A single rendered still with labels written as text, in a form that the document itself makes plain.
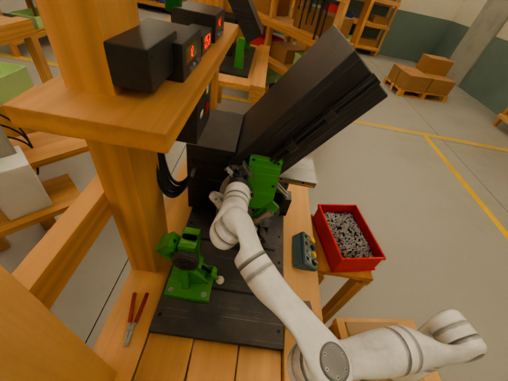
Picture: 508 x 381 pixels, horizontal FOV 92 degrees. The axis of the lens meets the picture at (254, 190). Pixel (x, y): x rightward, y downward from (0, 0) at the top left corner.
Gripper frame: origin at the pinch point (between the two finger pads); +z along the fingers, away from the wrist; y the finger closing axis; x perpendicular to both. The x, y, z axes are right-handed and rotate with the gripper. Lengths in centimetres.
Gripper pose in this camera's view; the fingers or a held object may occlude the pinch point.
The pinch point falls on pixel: (241, 173)
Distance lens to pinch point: 84.7
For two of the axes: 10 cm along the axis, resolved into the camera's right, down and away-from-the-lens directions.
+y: -5.5, -7.5, -3.7
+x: -8.3, 4.7, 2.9
